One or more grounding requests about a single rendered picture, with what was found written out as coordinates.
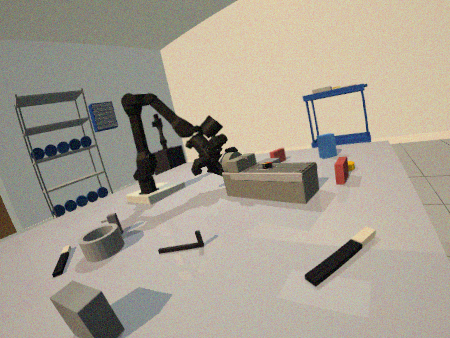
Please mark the blue block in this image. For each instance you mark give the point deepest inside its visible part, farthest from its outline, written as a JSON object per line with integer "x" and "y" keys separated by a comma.
{"x": 326, "y": 145}

